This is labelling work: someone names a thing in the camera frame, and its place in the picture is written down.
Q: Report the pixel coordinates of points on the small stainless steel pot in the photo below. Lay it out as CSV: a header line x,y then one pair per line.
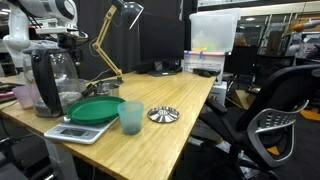
x,y
108,90

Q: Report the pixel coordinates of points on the black computer monitor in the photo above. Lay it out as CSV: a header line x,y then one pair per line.
x,y
161,36

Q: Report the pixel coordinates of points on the ribbed stainless steel dish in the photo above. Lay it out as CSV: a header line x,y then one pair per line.
x,y
163,115

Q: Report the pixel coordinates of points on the black office chair gray back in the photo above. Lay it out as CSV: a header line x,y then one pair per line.
x,y
283,93

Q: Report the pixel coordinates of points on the white box with blue tape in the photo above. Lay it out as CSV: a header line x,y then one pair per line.
x,y
203,63

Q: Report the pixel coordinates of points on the white carton with red print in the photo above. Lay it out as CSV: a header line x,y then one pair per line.
x,y
218,95

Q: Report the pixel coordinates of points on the wooden desk lamp black shade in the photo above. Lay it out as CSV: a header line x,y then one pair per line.
x,y
106,56

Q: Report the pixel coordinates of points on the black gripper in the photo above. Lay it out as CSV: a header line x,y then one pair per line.
x,y
68,41

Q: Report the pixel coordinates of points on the teal plastic cup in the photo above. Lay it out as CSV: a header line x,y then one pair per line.
x,y
130,118

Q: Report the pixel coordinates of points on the pink plastic cup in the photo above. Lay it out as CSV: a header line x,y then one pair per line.
x,y
22,97

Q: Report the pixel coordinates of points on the green plastic plate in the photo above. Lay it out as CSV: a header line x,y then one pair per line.
x,y
95,110

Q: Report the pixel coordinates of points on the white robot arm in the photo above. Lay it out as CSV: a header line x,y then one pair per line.
x,y
16,40

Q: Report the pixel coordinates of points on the clear plastic storage bin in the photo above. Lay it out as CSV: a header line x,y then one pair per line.
x,y
213,31

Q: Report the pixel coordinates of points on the white kitchen scale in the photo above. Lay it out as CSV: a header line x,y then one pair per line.
x,y
73,133

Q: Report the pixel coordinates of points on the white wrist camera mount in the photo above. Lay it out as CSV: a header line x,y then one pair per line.
x,y
53,31

